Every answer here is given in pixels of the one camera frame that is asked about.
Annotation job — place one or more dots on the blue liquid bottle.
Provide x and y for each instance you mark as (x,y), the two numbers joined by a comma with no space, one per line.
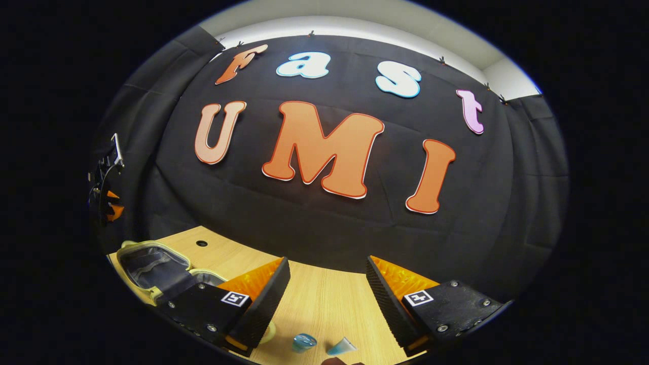
(304,342)

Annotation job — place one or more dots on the white and blue tube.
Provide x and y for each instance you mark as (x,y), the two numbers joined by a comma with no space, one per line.
(342,347)

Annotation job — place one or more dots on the pale yellow suitcase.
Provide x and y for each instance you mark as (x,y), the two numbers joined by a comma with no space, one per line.
(152,268)

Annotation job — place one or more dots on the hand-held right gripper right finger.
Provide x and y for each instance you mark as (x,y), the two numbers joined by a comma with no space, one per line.
(390,304)

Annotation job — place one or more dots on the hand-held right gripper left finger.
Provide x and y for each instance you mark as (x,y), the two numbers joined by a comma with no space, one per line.
(263,304)

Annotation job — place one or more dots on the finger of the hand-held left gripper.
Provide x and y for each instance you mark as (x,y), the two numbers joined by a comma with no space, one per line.
(114,212)
(111,195)

